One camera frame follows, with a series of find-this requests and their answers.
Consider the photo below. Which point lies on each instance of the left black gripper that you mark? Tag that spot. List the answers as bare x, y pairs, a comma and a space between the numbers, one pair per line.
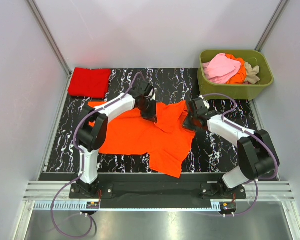
152, 115

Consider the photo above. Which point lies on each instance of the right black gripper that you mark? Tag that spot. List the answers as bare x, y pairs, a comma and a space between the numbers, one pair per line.
187, 125

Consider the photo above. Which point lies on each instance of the orange t shirt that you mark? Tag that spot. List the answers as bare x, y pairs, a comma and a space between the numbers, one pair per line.
167, 142
238, 73

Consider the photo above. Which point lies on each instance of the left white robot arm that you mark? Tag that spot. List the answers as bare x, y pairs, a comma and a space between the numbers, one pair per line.
91, 132

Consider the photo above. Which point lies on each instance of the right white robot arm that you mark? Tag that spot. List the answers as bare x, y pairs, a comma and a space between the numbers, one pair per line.
257, 157

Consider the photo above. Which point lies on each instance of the black marble pattern mat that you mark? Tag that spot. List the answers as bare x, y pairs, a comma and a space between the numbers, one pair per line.
209, 152

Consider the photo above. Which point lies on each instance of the pink t shirt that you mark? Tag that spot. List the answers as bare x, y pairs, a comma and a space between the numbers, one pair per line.
221, 69

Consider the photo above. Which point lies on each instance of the orange t shirt in bin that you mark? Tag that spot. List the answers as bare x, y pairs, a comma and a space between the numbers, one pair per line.
238, 73

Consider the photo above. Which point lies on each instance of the olive green plastic bin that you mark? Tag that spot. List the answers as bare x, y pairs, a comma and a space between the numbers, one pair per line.
235, 91

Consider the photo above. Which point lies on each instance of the beige t shirt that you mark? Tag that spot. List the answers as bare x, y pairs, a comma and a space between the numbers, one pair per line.
251, 74

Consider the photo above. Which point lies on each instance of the folded red t shirt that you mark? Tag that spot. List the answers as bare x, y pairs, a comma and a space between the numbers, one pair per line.
92, 83

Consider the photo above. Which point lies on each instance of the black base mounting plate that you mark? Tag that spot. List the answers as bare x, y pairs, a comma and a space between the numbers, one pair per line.
157, 191

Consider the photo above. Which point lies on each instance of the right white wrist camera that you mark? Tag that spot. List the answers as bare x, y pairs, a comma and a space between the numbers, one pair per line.
205, 102

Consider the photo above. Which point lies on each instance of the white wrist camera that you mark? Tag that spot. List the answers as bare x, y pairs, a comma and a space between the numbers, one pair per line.
153, 95
205, 102

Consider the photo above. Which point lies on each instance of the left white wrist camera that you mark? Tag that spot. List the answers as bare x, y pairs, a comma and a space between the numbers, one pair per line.
153, 95

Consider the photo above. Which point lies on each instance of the left aluminium corner post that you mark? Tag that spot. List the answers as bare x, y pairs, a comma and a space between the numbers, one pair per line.
34, 8

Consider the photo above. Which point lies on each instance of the aluminium corner post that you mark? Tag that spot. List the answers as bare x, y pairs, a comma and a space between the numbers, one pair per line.
271, 24
34, 8

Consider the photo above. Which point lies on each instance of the aluminium rail frame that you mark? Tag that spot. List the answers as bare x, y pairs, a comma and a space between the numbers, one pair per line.
43, 192

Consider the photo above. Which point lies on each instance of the right aluminium corner post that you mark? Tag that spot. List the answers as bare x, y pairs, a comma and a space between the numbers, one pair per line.
271, 24

